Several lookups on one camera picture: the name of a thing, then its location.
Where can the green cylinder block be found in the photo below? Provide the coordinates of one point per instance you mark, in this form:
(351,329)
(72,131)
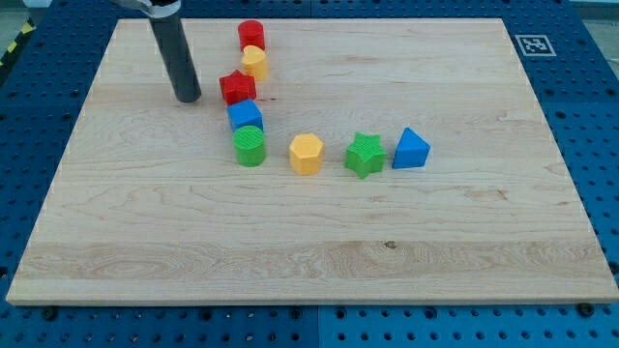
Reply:
(249,145)

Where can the red cylinder block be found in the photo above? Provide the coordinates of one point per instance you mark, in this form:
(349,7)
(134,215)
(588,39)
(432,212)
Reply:
(251,32)

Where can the yellow hexagon block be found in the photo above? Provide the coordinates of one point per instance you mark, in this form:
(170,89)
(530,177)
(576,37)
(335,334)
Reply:
(306,153)

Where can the green star block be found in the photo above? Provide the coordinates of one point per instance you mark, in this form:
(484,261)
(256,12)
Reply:
(365,155)

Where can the yellow heart block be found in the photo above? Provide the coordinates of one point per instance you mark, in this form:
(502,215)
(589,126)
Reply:
(254,62)

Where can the blue cube block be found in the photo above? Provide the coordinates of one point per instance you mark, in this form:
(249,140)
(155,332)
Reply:
(244,113)

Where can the silver clamp on rod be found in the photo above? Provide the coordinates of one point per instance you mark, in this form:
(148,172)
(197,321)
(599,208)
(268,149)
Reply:
(152,8)

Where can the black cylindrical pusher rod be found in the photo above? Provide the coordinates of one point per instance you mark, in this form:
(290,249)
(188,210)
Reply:
(174,48)

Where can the red star block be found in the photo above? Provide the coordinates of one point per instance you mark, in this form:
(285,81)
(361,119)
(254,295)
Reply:
(237,87)

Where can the blue triangle block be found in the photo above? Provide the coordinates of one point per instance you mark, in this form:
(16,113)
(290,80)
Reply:
(412,151)

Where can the white fiducial marker tag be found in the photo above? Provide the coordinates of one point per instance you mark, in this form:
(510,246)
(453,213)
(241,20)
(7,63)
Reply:
(533,45)

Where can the wooden board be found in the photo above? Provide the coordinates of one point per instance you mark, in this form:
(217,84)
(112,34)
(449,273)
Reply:
(149,206)

